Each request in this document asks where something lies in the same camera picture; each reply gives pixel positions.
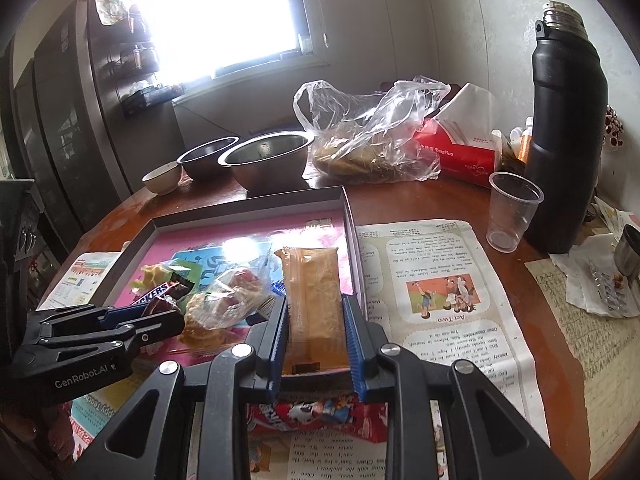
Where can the small white ceramic bowl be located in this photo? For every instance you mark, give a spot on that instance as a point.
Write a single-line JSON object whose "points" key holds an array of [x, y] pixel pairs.
{"points": [[164, 179]]}

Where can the orange wafer packet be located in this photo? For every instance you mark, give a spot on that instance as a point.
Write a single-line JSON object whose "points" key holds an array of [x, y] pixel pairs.
{"points": [[316, 337]]}

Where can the small brown candy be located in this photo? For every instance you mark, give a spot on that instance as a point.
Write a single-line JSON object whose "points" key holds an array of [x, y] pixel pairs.
{"points": [[161, 304]]}

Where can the blue Oreo packet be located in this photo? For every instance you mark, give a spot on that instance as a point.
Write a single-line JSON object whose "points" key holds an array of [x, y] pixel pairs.
{"points": [[272, 284]]}

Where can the window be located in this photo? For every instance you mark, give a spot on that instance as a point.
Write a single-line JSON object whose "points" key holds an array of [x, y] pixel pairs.
{"points": [[198, 42]]}

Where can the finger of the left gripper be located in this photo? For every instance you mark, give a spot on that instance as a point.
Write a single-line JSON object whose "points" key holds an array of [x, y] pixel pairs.
{"points": [[115, 316], [147, 330]]}

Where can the red tissue box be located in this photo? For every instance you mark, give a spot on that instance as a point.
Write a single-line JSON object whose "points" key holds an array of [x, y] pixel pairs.
{"points": [[461, 135]]}

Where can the small steel cup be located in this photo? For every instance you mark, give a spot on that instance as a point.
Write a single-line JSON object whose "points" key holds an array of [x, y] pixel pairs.
{"points": [[627, 253]]}

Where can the green-wrapped yellow cake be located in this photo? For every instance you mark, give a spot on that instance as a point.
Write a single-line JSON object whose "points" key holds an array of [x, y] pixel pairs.
{"points": [[152, 275]]}

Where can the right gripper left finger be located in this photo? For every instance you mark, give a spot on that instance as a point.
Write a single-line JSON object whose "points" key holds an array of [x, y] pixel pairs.
{"points": [[149, 437]]}

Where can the handwritten paper sheet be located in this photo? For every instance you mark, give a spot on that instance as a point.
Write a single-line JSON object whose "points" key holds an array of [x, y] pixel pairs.
{"points": [[607, 349]]}

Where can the orange pill bottle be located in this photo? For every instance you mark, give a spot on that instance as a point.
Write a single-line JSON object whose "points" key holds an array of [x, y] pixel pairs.
{"points": [[525, 139]]}

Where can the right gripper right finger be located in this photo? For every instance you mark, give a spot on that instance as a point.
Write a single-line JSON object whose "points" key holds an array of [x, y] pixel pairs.
{"points": [[485, 437]]}

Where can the clear plastic cup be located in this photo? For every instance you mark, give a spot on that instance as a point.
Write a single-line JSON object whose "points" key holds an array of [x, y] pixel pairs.
{"points": [[513, 203]]}

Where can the red candy stick packet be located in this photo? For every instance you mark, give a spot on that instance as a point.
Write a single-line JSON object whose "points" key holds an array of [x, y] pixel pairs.
{"points": [[346, 414]]}

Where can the black thermos flask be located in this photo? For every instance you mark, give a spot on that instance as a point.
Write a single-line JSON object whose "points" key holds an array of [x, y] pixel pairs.
{"points": [[570, 97]]}

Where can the plastic bag with bread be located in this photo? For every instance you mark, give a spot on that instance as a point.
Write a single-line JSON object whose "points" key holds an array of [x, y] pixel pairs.
{"points": [[369, 138]]}

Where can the large steel bowl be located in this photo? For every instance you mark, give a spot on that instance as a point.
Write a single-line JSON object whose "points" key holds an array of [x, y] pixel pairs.
{"points": [[272, 162]]}

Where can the large newspaper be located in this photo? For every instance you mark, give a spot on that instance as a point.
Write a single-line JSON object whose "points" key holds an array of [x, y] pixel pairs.
{"points": [[429, 284]]}

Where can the crumpled white tissue paper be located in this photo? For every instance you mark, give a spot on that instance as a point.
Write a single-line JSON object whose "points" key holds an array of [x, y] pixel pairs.
{"points": [[593, 282]]}

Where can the dark refrigerator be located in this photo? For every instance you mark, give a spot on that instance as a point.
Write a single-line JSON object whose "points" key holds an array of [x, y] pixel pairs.
{"points": [[91, 115]]}

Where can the Snickers bar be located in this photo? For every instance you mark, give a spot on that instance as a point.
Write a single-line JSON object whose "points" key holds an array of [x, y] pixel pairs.
{"points": [[176, 291]]}

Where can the dark steel bowl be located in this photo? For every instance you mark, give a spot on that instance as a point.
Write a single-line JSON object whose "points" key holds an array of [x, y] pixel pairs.
{"points": [[201, 163]]}

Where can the grey box with pink book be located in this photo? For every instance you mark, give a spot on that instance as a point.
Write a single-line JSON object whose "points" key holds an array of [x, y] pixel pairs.
{"points": [[217, 237]]}

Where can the clear-wrapped flaky pastry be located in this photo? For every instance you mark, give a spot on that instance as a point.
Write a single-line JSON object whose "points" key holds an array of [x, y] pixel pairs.
{"points": [[210, 319]]}

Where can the red white flower decoration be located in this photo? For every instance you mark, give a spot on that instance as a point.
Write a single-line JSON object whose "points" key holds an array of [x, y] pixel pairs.
{"points": [[613, 130]]}

